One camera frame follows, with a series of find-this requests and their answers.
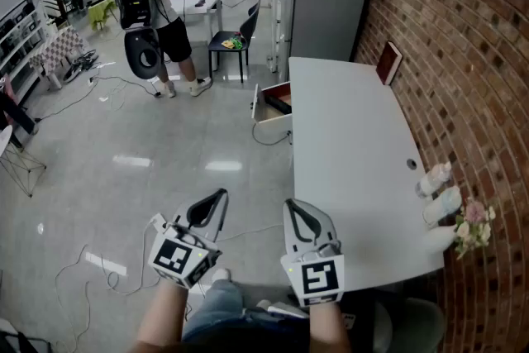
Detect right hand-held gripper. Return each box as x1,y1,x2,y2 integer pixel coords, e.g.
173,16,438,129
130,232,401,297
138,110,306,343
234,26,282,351
279,198,346,308

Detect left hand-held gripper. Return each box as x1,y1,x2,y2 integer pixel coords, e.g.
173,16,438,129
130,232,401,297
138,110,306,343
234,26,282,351
147,188,230,289

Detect white wooden desk drawer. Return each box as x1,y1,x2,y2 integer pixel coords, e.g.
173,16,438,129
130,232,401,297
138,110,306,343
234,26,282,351
250,81,293,137

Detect person's left forearm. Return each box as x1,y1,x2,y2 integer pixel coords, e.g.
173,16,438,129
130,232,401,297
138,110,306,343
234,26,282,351
130,280,191,353

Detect person's right forearm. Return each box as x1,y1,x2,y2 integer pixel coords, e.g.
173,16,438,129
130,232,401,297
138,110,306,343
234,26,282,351
307,299,352,353

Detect white desk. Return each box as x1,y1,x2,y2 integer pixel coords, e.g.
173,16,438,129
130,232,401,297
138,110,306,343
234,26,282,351
288,56,446,294

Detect person's blue jeans legs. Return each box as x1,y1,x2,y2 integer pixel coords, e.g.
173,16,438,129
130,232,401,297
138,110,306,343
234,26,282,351
181,279,311,353

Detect clear plastic bottle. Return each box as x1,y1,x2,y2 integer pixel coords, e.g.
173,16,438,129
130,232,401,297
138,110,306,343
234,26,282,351
422,185,463,227
415,160,453,199

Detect white vase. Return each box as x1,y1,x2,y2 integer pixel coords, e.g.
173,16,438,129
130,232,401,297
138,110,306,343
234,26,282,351
427,225,460,252

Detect dark green chair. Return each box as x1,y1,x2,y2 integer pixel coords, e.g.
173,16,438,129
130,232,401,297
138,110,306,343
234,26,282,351
374,297,447,353

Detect pink and white flowers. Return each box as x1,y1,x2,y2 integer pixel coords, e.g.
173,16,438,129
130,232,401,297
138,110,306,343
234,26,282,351
453,198,497,260

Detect dark blue chair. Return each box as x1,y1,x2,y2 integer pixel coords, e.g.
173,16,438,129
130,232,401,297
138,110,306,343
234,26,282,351
207,0,262,84

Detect dark red book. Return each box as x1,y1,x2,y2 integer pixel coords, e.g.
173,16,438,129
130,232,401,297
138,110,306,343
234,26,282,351
375,41,403,87

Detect white table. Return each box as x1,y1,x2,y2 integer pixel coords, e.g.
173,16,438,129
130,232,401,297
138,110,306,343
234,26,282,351
169,0,224,45

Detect checkered cloth table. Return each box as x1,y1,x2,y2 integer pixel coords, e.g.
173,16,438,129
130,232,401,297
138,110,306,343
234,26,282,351
28,26,90,90

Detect yellow-green cloth table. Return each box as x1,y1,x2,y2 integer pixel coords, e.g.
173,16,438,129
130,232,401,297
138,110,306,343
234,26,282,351
86,0,119,32

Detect grey refrigerator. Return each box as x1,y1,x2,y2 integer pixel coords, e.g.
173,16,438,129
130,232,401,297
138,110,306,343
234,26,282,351
284,0,375,82

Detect white shelf unit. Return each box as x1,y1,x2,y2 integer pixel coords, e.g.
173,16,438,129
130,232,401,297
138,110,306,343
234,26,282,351
0,0,49,96

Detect white floor cable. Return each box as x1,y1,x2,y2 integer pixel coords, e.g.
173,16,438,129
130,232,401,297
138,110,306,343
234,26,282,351
53,212,286,344

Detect black power cable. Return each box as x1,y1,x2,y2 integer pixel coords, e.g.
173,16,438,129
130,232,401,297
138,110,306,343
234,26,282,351
251,122,293,147

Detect dark blue ring-shaped cushion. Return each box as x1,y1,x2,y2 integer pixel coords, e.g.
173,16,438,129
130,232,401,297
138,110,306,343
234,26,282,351
123,28,163,79

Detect wire frame stand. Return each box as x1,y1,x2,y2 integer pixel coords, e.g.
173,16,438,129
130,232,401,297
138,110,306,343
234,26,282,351
0,136,47,198

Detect black cable bundle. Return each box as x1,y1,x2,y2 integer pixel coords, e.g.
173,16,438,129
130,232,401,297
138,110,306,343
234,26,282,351
61,49,100,83

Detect white metal rack frame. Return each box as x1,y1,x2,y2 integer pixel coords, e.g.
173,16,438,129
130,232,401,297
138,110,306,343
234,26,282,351
268,0,290,74

